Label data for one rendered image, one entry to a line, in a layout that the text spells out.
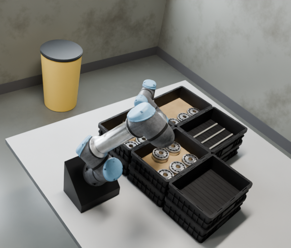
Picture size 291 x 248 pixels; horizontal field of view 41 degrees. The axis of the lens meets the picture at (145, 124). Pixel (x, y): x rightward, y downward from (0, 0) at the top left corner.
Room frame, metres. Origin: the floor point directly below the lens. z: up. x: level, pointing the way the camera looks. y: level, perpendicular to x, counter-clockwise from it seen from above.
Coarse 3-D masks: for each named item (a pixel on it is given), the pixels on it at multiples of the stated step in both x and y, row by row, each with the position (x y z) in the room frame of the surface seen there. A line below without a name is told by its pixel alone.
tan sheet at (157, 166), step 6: (180, 150) 1.84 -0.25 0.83; (150, 156) 1.73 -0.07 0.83; (174, 156) 1.77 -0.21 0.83; (180, 156) 1.78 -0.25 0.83; (150, 162) 1.68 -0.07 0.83; (156, 162) 1.69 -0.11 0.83; (168, 162) 1.71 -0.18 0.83; (156, 168) 1.64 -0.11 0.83; (162, 168) 1.65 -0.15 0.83; (168, 168) 1.66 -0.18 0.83
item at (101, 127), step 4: (132, 108) 2.04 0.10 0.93; (124, 112) 1.98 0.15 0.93; (116, 116) 1.93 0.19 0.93; (104, 120) 1.86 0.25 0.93; (108, 120) 1.87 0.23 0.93; (100, 124) 1.82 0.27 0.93; (172, 124) 1.95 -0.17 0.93; (100, 128) 1.80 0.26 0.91; (104, 128) 1.79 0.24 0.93; (104, 132) 1.77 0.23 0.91; (124, 144) 1.68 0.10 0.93; (140, 144) 1.71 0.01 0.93; (124, 148) 1.66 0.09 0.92; (128, 148) 1.65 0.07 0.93; (132, 148) 1.66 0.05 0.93; (128, 152) 1.64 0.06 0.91
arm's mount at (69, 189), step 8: (72, 160) 1.48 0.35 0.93; (80, 160) 1.50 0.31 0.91; (64, 168) 1.44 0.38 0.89; (72, 168) 1.44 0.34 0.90; (80, 168) 1.47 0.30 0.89; (64, 176) 1.44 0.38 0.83; (72, 176) 1.41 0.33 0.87; (80, 176) 1.43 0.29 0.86; (64, 184) 1.44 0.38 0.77; (72, 184) 1.39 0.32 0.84; (80, 184) 1.40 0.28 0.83; (88, 184) 1.43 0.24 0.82; (104, 184) 1.47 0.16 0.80; (112, 184) 1.49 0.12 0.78; (72, 192) 1.38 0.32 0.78; (80, 192) 1.37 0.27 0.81; (88, 192) 1.39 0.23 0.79; (96, 192) 1.41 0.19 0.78; (104, 192) 1.44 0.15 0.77; (112, 192) 1.47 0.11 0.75; (72, 200) 1.38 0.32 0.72; (80, 200) 1.34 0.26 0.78; (88, 200) 1.36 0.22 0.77; (96, 200) 1.39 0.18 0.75; (104, 200) 1.43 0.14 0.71; (80, 208) 1.33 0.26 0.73; (88, 208) 1.35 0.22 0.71
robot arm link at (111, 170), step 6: (108, 156) 1.43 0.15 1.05; (102, 162) 1.38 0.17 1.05; (108, 162) 1.39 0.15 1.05; (114, 162) 1.41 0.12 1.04; (120, 162) 1.43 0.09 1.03; (96, 168) 1.37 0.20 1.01; (102, 168) 1.37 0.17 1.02; (108, 168) 1.37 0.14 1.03; (114, 168) 1.39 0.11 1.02; (120, 168) 1.41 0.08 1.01; (96, 174) 1.39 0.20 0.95; (102, 174) 1.36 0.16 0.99; (108, 174) 1.35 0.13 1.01; (114, 174) 1.37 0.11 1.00; (120, 174) 1.39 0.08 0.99; (102, 180) 1.38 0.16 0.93; (108, 180) 1.35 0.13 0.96; (114, 180) 1.35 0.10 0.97
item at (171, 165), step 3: (171, 162) 1.68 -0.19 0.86; (174, 162) 1.69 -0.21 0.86; (177, 162) 1.69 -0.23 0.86; (180, 162) 1.69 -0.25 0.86; (171, 165) 1.66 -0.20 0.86; (183, 165) 1.68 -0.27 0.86; (171, 168) 1.63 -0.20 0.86; (174, 168) 1.63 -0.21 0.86; (183, 168) 1.65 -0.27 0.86; (174, 171) 1.61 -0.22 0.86; (177, 171) 1.62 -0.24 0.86
